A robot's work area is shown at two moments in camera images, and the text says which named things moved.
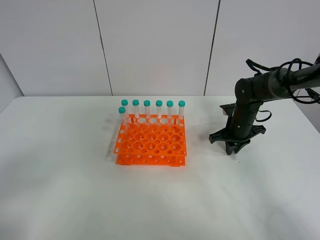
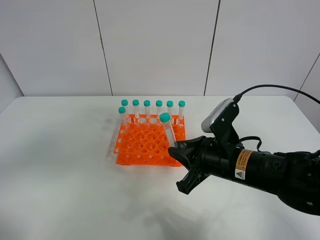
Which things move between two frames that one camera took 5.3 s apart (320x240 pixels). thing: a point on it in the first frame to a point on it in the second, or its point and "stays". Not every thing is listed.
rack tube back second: x=135 y=103 stays
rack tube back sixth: x=181 y=104 stays
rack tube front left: x=121 y=111 stays
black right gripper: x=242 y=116 to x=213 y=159
